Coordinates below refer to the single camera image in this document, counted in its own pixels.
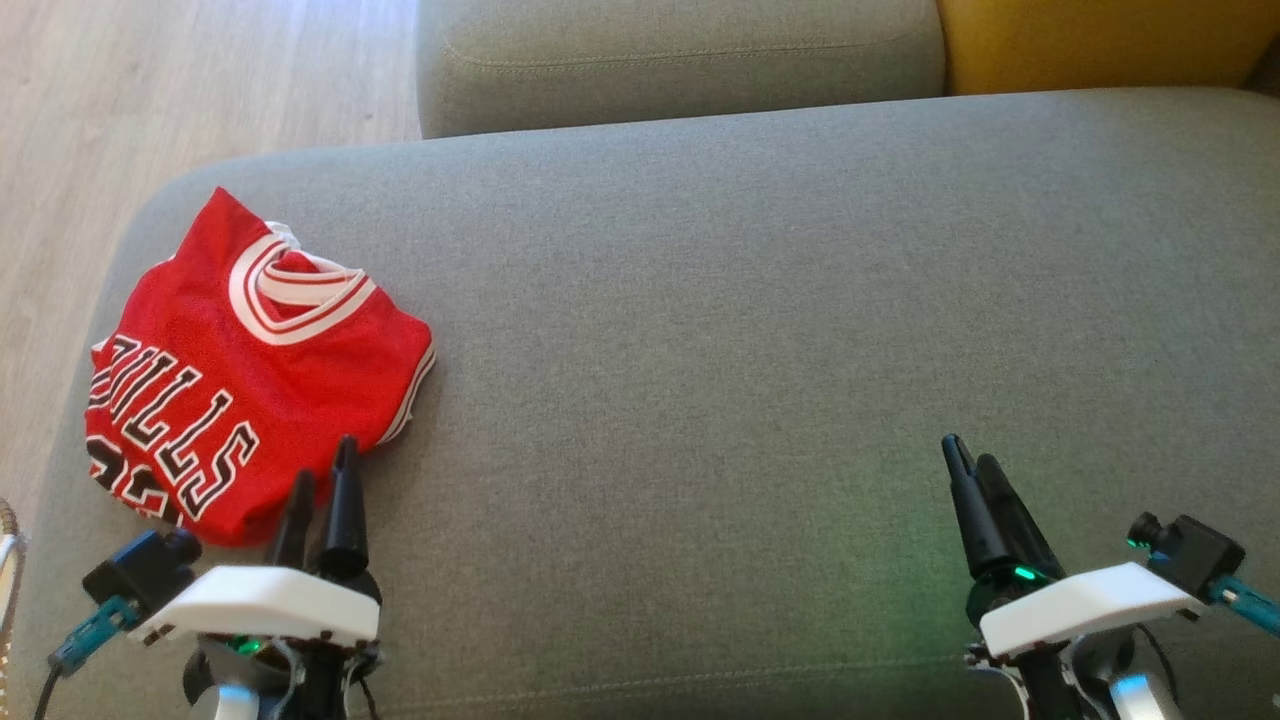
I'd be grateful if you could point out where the right camera cable teal plug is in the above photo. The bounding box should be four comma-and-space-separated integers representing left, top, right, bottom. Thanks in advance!
1205, 575, 1280, 639

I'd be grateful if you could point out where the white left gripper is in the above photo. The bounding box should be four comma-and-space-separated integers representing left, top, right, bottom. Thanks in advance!
130, 434, 386, 666

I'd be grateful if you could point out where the red Bulls basketball jersey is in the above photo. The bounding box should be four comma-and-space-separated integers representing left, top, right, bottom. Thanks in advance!
84, 186, 437, 549

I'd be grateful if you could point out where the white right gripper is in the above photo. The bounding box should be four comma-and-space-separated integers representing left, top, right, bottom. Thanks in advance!
941, 433, 1209, 661

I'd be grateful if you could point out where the silver wire basket rim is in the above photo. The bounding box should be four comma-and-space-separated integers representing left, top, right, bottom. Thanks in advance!
0, 498, 27, 641

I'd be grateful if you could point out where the grey sofa seat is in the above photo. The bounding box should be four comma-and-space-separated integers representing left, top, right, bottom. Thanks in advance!
5, 88, 1280, 720

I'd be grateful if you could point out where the grey sofa back cushion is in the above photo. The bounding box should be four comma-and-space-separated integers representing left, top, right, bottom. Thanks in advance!
415, 0, 947, 139

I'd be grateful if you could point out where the yellow sofa cushion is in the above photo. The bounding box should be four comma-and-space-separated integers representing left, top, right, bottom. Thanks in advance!
937, 0, 1280, 96

